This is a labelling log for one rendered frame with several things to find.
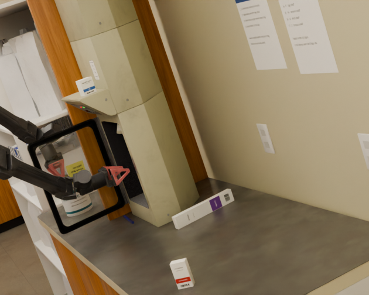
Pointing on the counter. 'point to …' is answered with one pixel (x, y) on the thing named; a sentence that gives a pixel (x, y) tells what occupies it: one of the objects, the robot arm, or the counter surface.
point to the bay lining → (122, 158)
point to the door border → (104, 161)
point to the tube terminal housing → (140, 119)
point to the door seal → (50, 193)
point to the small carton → (86, 86)
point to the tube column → (94, 16)
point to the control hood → (94, 101)
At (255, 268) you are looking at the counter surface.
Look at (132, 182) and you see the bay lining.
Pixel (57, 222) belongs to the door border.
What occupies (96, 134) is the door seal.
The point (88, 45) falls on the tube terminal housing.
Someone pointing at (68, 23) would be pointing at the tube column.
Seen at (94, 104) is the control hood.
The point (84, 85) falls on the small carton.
